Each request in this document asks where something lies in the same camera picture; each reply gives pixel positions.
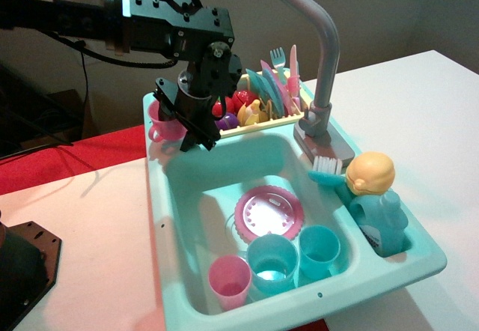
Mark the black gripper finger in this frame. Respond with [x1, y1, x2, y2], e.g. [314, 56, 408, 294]
[153, 91, 186, 121]
[164, 102, 222, 154]

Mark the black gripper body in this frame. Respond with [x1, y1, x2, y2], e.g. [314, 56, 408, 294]
[155, 68, 228, 108]

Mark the pink cup with handle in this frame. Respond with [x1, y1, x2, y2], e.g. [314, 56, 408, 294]
[147, 101, 186, 142]

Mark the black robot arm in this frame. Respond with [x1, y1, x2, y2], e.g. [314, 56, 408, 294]
[1, 0, 242, 151]

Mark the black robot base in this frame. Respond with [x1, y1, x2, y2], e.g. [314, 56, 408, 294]
[1, 221, 62, 330]

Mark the teal toy sink unit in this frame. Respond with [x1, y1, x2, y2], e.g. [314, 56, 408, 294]
[142, 79, 448, 331]

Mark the small pink cup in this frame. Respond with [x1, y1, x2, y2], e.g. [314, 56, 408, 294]
[208, 255, 252, 311]

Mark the large teal cup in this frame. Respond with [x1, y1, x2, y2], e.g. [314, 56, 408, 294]
[237, 234, 299, 301]

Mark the small teal cup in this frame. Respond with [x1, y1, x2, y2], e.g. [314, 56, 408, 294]
[299, 225, 341, 280]

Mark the red toy tomato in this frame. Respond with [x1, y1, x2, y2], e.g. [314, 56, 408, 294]
[212, 97, 236, 118]

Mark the purple toy fruit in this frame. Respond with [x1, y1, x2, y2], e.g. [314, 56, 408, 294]
[215, 112, 240, 130]

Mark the red toy apple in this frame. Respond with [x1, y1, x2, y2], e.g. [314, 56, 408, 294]
[231, 90, 258, 114]

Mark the teal toy plate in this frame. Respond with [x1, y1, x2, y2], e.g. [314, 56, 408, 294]
[246, 69, 272, 103]

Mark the yellow toy banana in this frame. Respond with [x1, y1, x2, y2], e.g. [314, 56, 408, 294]
[237, 99, 269, 127]

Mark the blue toy plate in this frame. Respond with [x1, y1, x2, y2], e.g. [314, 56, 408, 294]
[262, 68, 288, 118]

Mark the teal toy fork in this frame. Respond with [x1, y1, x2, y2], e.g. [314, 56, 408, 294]
[269, 47, 286, 76]

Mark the pink toy knife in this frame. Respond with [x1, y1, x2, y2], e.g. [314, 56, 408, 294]
[287, 44, 300, 97]

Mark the yellow dish rack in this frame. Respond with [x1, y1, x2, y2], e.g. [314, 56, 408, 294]
[219, 72, 311, 137]

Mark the pink toy plate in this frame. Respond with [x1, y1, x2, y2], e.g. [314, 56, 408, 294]
[234, 185, 305, 243]

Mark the grey toy faucet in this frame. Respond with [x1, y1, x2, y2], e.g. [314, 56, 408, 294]
[281, 0, 355, 168]

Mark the teal dish brush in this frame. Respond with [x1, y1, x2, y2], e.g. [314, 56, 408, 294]
[308, 156, 345, 186]

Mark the red cloth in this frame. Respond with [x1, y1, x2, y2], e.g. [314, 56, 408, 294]
[1, 125, 146, 195]

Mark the teal bottle yellow cap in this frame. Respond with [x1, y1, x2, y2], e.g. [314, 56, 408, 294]
[345, 151, 409, 258]

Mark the black power cable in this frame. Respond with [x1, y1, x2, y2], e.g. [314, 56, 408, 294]
[59, 38, 102, 182]

